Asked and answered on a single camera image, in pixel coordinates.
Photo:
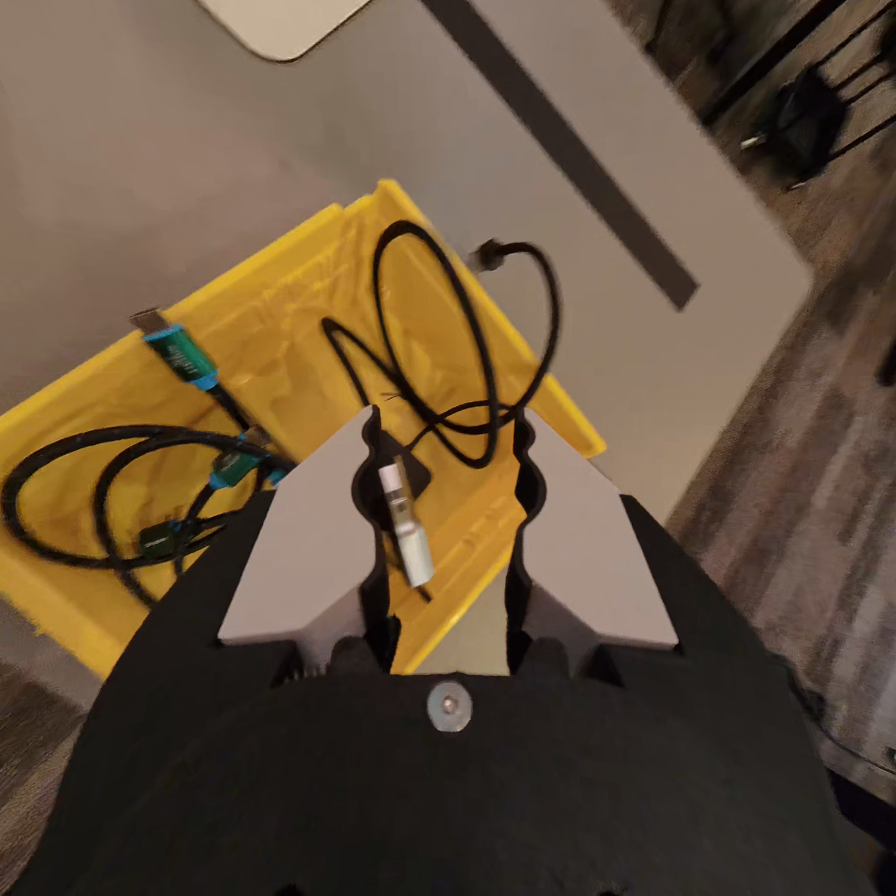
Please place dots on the yellow plastic bin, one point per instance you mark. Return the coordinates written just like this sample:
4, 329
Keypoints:
294, 336

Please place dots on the black adapter box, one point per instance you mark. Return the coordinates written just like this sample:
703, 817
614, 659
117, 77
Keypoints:
420, 476

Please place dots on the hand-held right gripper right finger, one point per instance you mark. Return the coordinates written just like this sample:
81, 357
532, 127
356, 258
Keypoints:
595, 567

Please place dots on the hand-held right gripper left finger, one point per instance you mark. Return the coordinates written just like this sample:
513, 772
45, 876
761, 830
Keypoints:
301, 560

